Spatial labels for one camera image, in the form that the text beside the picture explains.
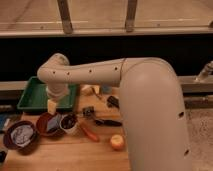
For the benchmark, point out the blue sponge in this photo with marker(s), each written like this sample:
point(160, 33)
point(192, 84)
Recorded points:
point(53, 123)

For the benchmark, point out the white cup with dark contents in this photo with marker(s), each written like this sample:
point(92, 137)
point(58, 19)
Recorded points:
point(68, 124)

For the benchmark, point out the dark red bowl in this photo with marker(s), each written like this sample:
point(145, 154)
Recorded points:
point(7, 136)

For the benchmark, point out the black rectangular object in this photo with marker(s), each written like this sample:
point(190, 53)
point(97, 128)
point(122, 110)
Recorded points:
point(112, 101)

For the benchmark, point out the yellow apple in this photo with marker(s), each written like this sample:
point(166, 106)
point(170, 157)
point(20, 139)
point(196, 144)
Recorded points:
point(117, 142)

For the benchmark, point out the orange carrot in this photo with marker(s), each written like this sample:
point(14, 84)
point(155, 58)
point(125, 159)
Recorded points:
point(91, 135)

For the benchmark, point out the yellow banana toy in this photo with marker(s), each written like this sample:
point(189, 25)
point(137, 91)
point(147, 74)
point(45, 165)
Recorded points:
point(90, 89)

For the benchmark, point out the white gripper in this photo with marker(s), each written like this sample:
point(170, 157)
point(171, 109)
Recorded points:
point(56, 93)

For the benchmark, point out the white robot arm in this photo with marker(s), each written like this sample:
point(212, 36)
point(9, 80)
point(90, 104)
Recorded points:
point(151, 104)

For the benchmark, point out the small metal object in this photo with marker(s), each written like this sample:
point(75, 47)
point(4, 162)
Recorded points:
point(88, 112)

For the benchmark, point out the blue cup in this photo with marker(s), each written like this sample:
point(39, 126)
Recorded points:
point(106, 89)

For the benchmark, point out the crumpled white paper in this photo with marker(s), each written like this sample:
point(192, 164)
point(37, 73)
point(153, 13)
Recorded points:
point(21, 135)

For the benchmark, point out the orange bowl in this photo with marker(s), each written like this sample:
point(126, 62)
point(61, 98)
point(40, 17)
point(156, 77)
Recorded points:
point(41, 124)

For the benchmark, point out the green plastic tray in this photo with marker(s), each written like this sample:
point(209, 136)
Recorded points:
point(34, 97)

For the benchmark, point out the wooden cutting board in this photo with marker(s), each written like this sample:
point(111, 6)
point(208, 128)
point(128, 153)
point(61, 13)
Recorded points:
point(70, 153)

